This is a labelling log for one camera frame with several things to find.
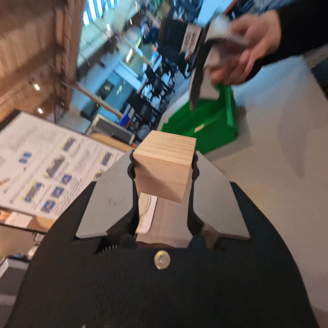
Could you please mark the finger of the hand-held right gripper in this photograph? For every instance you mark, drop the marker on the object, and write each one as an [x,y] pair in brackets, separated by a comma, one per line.
[197,79]

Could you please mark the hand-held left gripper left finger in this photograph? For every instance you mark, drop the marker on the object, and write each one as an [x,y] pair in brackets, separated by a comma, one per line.
[112,202]

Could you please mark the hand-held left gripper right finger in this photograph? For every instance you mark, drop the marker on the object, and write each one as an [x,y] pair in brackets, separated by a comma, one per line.
[217,205]

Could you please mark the green plastic bin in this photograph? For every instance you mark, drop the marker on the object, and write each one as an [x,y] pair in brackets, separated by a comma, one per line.
[205,120]

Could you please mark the large light wooden cube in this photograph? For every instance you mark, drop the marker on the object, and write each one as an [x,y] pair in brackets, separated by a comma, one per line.
[161,164]

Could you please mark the person's right forearm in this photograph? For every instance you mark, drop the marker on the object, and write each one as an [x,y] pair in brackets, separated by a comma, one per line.
[302,25]

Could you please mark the person's right hand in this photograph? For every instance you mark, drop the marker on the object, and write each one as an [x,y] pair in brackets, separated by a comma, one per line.
[261,35]

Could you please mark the instruction sheet stand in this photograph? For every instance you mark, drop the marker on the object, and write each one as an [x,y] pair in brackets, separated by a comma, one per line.
[51,164]

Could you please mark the grey metal-edged case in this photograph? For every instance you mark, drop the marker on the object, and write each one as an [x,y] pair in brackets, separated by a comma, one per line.
[112,129]

